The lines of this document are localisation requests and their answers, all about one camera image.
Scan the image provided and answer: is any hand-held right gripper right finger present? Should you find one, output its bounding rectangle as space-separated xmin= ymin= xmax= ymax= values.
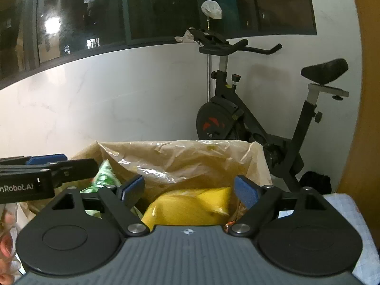
xmin=227 ymin=176 xmax=330 ymax=237

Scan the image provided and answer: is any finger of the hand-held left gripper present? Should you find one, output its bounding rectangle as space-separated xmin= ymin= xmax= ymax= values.
xmin=47 ymin=159 xmax=99 ymax=189
xmin=0 ymin=154 xmax=68 ymax=169

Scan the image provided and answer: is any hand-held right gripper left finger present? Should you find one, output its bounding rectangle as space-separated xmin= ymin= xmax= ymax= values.
xmin=44 ymin=175 xmax=149 ymax=237

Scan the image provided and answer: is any brown paper bag with panda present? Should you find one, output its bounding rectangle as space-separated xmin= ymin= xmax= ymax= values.
xmin=18 ymin=139 xmax=273 ymax=232

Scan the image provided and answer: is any green snack packet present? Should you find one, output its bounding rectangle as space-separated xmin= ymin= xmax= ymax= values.
xmin=80 ymin=160 xmax=143 ymax=218

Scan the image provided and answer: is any yellow snack packet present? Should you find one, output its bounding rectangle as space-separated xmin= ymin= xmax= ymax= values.
xmin=141 ymin=187 xmax=234 ymax=227

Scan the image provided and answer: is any person's left hand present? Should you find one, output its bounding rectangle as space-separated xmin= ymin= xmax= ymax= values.
xmin=0 ymin=211 xmax=19 ymax=285

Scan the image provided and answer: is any black bag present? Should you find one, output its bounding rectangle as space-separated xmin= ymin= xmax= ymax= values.
xmin=299 ymin=171 xmax=332 ymax=195

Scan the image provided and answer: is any black exercise bike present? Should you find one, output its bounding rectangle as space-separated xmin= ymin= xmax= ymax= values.
xmin=188 ymin=27 xmax=349 ymax=193

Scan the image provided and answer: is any metal pole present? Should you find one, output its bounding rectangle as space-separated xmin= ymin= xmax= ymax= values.
xmin=205 ymin=18 xmax=213 ymax=101

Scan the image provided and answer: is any orange wooden door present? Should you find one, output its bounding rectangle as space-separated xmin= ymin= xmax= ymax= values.
xmin=335 ymin=0 xmax=380 ymax=202

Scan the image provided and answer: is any crumpled white cloth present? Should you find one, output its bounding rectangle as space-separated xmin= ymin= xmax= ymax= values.
xmin=175 ymin=30 xmax=195 ymax=44

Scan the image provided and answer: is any white plastic bag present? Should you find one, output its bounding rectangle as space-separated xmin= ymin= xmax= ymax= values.
xmin=201 ymin=0 xmax=223 ymax=20

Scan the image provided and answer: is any teal hanging garment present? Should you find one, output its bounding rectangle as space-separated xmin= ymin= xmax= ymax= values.
xmin=193 ymin=0 xmax=238 ymax=31

